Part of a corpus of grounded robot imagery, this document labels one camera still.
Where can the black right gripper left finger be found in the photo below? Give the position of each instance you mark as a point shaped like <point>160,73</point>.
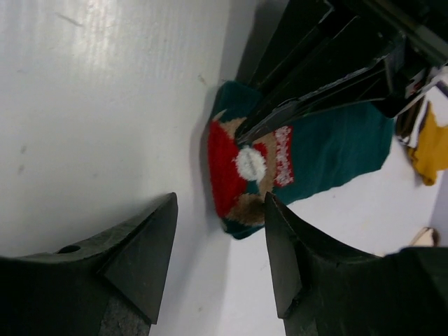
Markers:
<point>109,284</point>

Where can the mustard sock brown white stripes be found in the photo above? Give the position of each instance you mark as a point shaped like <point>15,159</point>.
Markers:
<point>425,141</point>

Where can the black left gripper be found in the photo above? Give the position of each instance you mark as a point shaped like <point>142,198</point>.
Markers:
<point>401,45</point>

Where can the dark green sock bear motif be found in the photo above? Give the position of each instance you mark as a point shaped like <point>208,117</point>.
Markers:
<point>294,162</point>

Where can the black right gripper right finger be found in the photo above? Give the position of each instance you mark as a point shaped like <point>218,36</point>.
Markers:
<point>325,287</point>

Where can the wooden compartment tray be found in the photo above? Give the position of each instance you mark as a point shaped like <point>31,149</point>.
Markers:
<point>427,236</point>

